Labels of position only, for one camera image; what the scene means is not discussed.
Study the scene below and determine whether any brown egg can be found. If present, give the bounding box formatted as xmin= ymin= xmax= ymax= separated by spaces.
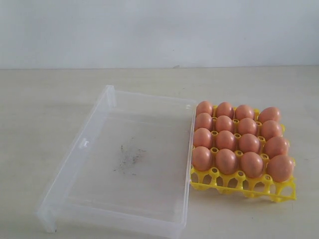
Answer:
xmin=258 ymin=107 xmax=281 ymax=123
xmin=194 ymin=113 xmax=213 ymax=131
xmin=237 ymin=118 xmax=258 ymax=135
xmin=215 ymin=115 xmax=235 ymax=133
xmin=215 ymin=102 xmax=234 ymax=119
xmin=235 ymin=105 xmax=255 ymax=120
xmin=238 ymin=133 xmax=260 ymax=153
xmin=260 ymin=120 xmax=283 ymax=141
xmin=266 ymin=155 xmax=295 ymax=182
xmin=215 ymin=148 xmax=238 ymax=175
xmin=263 ymin=136 xmax=290 ymax=159
xmin=215 ymin=130 xmax=236 ymax=151
xmin=240 ymin=152 xmax=264 ymax=178
xmin=191 ymin=146 xmax=213 ymax=171
xmin=196 ymin=101 xmax=214 ymax=117
xmin=193 ymin=128 xmax=213 ymax=149

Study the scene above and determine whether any clear plastic storage box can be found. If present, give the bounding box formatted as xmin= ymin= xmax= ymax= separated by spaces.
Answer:
xmin=37 ymin=85 xmax=197 ymax=239

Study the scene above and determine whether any yellow plastic egg tray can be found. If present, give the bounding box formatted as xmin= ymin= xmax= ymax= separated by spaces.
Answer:
xmin=190 ymin=103 xmax=298 ymax=204

